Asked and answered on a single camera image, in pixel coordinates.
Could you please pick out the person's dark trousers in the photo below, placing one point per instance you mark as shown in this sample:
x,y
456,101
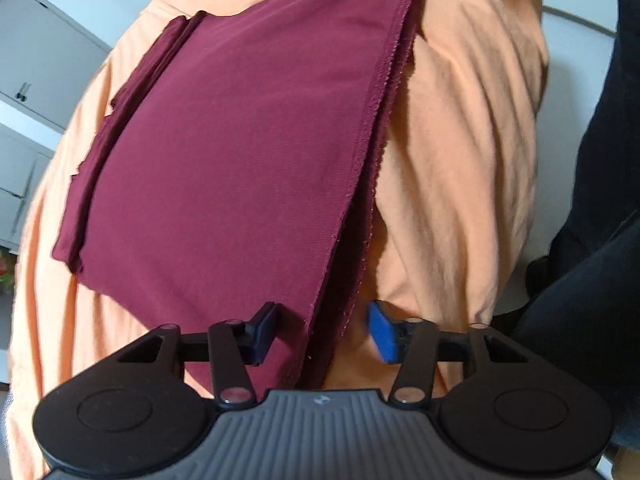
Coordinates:
x,y
610,160

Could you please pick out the orange duvet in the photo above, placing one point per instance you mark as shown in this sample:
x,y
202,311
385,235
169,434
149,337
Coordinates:
x,y
460,160

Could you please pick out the maroon long-sleeve shirt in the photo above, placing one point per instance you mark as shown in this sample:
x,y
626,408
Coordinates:
x,y
240,150

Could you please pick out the grey wardrobe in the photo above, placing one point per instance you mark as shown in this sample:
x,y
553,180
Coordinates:
x,y
45,50

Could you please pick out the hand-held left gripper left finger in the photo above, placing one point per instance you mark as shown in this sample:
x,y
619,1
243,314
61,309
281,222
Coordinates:
x,y
261,334

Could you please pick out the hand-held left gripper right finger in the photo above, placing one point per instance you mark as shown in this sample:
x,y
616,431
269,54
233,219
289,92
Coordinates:
x,y
382,332

